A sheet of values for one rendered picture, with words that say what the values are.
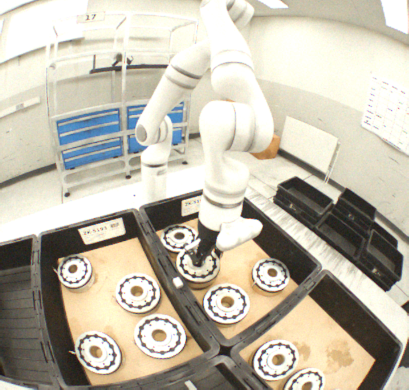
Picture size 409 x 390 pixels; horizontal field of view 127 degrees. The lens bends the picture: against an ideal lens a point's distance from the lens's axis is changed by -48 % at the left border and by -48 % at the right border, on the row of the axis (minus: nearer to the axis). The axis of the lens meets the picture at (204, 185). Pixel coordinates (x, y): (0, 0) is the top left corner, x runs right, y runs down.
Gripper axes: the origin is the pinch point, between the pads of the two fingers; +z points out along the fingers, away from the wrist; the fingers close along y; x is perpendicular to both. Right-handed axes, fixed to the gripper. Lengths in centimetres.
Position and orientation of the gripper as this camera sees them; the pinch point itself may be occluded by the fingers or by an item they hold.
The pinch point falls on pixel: (209, 259)
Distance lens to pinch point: 46.9
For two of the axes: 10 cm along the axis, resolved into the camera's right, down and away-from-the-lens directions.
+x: 5.3, 5.2, -6.7
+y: -8.4, 2.2, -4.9
